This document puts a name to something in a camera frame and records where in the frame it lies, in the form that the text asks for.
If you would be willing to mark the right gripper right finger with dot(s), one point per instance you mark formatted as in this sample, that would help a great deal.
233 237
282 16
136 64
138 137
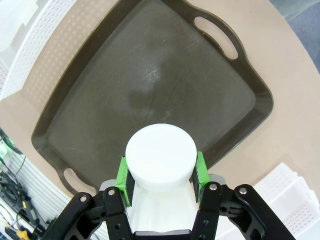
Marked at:
212 215

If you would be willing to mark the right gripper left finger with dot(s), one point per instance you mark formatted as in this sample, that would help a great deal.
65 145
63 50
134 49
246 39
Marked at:
115 215

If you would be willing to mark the translucent white-capped conical flask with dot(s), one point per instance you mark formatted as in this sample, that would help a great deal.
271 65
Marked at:
160 155

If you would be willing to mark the white perforated plastic basket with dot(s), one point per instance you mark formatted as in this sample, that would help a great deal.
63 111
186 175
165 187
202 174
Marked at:
287 197
32 50

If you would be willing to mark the white slatted panel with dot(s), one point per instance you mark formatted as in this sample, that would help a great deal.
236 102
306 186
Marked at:
42 180

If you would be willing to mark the dark brown plastic tray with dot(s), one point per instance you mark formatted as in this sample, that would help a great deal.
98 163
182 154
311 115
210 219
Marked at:
150 75

